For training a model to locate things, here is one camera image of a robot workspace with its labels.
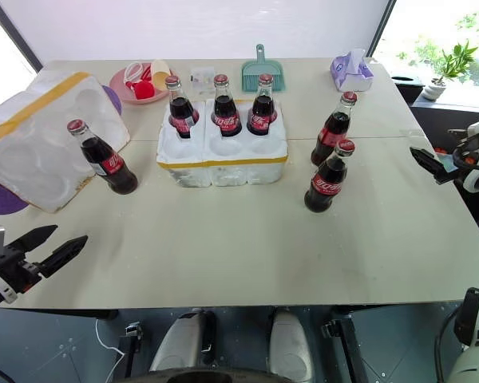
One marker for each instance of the clear plastic container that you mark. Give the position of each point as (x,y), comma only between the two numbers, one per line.
(201,80)

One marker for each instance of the white loop toy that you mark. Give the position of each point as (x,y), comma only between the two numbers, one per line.
(132,72)

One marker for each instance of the white foam lid yellow tape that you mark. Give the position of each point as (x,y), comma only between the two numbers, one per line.
(36,131)

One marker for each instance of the green plant in white pot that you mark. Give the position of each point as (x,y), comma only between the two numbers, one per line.
(437,88)

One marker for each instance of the red ball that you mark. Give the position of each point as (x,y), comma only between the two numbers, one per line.
(144,90)

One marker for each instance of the grey rounded shape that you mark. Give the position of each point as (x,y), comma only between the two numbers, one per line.
(179,343)
(289,347)

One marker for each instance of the black window frame post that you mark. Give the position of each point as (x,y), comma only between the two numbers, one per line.
(22,38)
(381,28)

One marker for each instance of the glass cola bottle red label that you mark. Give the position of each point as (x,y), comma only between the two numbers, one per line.
(261,113)
(331,131)
(181,111)
(325,183)
(109,167)
(225,115)

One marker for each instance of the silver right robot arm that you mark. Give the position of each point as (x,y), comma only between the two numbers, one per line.
(475,319)

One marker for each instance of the purple white tissue pack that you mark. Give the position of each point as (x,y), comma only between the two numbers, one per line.
(353,72)

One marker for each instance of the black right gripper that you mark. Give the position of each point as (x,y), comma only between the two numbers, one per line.
(468,153)

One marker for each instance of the purple round plate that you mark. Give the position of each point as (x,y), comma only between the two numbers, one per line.
(2,197)
(113,99)

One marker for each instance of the white foam bottle tray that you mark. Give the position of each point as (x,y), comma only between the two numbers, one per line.
(223,165)

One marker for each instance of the black table leg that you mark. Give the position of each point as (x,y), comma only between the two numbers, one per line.
(129,347)
(345,347)

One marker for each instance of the black bin teal rim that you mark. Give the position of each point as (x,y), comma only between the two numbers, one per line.
(409,89)

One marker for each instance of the pink round plate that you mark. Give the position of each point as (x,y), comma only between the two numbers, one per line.
(121,89)

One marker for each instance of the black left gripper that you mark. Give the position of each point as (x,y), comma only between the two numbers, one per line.
(15,268)

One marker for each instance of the teal dustpan brush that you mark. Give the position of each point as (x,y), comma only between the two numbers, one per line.
(247,81)

